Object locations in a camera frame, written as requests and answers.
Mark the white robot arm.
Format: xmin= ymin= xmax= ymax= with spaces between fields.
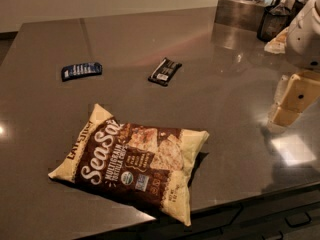
xmin=267 ymin=0 xmax=320 ymax=134

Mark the brown sea salt chip bag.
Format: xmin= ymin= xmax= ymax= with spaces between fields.
xmin=49 ymin=104 xmax=209 ymax=226

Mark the dark mesh snack basket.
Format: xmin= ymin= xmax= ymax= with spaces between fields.
xmin=257 ymin=6 xmax=290 ymax=42

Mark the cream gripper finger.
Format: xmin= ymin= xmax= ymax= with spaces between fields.
xmin=267 ymin=71 xmax=320 ymax=133

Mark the steel counter box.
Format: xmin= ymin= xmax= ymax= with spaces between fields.
xmin=214 ymin=0 xmax=301 ymax=33

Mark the blue snack bar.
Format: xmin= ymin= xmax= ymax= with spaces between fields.
xmin=61 ymin=62 xmax=102 ymax=82

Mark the black rxbar chocolate bar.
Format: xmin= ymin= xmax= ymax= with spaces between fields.
xmin=148 ymin=58 xmax=182 ymax=86

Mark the pale snack packet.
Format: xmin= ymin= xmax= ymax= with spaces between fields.
xmin=264 ymin=27 xmax=288 ymax=54

